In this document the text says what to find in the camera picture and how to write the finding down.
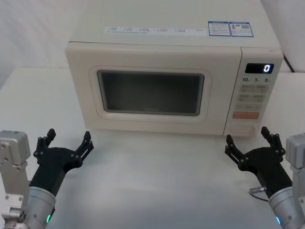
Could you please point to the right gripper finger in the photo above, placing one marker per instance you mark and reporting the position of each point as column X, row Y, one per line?
column 234, row 152
column 276, row 144

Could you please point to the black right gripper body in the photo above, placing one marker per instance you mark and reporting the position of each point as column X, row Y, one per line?
column 267, row 164

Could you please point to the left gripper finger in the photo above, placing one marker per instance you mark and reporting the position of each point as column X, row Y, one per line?
column 84, row 148
column 44, row 143

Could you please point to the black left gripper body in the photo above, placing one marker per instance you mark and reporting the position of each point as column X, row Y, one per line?
column 53, row 162

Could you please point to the white table cloth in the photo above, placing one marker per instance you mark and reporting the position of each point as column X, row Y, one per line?
column 152, row 181

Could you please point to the cream microwave oven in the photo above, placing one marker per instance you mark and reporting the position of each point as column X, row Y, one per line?
column 152, row 52

